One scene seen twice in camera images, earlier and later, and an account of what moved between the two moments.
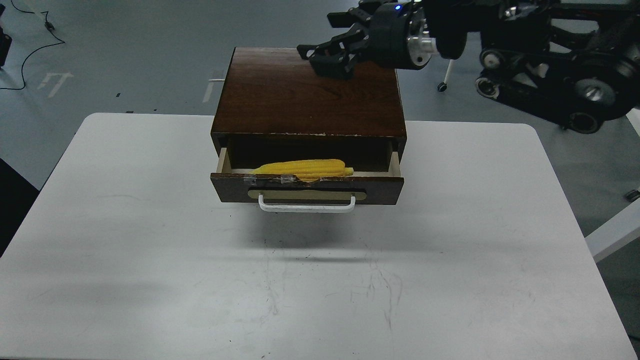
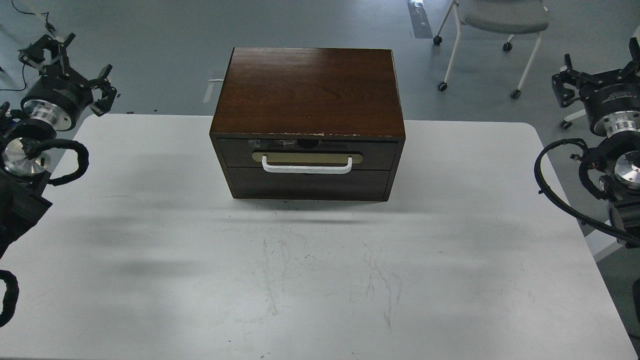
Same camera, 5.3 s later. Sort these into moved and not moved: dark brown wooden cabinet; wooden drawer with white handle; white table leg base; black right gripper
Moved: black right gripper; wooden drawer with white handle
Not moved: white table leg base; dark brown wooden cabinet
